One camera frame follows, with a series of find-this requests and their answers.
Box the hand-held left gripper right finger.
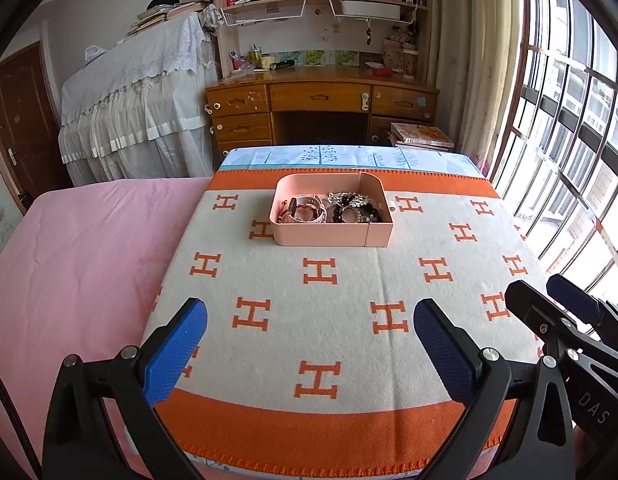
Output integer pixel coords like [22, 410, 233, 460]
[413, 298, 577, 480]

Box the white plastic basin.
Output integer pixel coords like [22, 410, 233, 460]
[340, 0, 402, 18]

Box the pink bed sheet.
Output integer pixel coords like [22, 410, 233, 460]
[0, 177, 212, 480]

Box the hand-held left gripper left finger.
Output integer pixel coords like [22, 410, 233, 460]
[42, 297, 209, 480]

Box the cream curtain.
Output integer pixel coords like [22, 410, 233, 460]
[429, 0, 532, 181]

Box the stack of large books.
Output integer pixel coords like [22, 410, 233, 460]
[388, 122, 455, 152]

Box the white lace cloth cover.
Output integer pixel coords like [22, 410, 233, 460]
[58, 10, 221, 186]

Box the pile of old books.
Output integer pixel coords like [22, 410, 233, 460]
[126, 2, 210, 36]

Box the wooden bookshelf hutch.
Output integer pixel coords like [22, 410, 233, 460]
[210, 0, 435, 81]

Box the black bead bracelet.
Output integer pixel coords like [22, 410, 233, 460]
[331, 202, 382, 225]

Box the rhinestone leaf hair comb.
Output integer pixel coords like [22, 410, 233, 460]
[326, 191, 370, 208]

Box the orange patterned blanket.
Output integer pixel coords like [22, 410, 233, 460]
[139, 170, 550, 478]

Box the wooden desk with drawers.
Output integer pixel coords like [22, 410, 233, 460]
[205, 66, 440, 158]

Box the empty white wire basket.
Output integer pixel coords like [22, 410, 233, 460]
[220, 0, 310, 27]

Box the metal window grille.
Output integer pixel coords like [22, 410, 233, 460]
[489, 0, 618, 311]

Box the white wire basket with tray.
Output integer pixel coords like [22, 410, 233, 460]
[328, 0, 420, 25]

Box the pink plastic tray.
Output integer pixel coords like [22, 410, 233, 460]
[269, 171, 394, 248]

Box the blue tree print sheet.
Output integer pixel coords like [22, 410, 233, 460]
[184, 145, 484, 478]

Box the pink smartwatch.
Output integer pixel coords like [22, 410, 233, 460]
[276, 195, 326, 225]

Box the brown wooden door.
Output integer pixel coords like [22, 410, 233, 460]
[0, 42, 72, 206]

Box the floral storage tin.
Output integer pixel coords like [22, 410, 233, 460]
[381, 40, 405, 73]

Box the strip of green postcards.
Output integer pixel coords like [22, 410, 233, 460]
[291, 50, 360, 67]

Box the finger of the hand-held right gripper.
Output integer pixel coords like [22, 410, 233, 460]
[505, 280, 597, 366]
[546, 274, 618, 343]

